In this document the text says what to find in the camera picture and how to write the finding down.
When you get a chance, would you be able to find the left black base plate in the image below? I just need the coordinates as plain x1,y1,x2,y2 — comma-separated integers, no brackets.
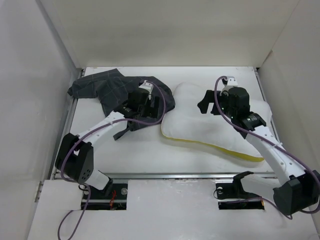
78,182,128,211

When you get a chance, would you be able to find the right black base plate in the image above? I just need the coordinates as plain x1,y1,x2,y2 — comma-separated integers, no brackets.
213,182,265,210

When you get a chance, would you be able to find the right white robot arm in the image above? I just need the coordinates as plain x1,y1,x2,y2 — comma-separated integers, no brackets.
197,86,320,216

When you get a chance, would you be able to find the aluminium front rail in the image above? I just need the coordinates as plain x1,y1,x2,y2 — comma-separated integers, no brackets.
51,171,281,181

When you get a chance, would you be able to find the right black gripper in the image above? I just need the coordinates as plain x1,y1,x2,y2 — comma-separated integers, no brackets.
197,89,236,120

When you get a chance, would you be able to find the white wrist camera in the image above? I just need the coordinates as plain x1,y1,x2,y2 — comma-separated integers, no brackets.
139,80,154,94
222,76,238,87

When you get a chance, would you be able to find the dark grey checked pillowcase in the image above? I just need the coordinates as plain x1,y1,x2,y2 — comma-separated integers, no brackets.
67,68,176,123

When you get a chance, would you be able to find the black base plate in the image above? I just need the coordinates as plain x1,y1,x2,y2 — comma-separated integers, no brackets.
213,182,265,210
78,182,128,211

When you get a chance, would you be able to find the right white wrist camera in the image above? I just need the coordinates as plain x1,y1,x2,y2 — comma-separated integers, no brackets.
222,76,238,87

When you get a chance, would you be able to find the white pillow yellow edge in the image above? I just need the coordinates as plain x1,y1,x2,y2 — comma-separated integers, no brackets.
161,82,264,162

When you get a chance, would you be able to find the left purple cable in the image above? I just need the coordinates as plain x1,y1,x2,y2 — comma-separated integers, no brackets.
57,80,168,240

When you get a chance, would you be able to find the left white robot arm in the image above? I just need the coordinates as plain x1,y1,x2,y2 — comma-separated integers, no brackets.
55,88,165,199

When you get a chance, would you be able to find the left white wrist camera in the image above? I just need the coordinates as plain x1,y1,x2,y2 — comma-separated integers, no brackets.
139,80,154,94

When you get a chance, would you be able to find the white foam front board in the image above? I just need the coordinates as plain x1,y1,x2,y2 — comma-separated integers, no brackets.
28,179,319,240

